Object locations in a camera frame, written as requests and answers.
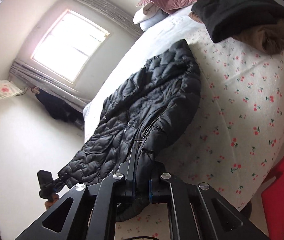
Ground black quilted puffer jacket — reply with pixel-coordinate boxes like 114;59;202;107
58;40;201;222

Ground hanging dark clothes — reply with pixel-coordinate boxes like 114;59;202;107
31;87;85;129

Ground person left hand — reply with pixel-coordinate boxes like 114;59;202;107
44;193;59;210

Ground cherry print bed cover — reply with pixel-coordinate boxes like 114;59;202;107
114;26;284;240

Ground left curtain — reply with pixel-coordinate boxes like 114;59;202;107
9;60;91;112

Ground curtain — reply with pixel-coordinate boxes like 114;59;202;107
9;60;91;112
74;0;143;40

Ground window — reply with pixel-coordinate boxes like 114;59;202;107
31;9;110;83

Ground right curtain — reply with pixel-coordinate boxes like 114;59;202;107
74;0;143;40

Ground folded brown garment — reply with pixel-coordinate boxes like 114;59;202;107
188;12;284;55

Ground folded cream blanket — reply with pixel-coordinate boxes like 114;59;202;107
133;3;161;24

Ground folded black garment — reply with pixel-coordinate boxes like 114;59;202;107
191;0;284;43

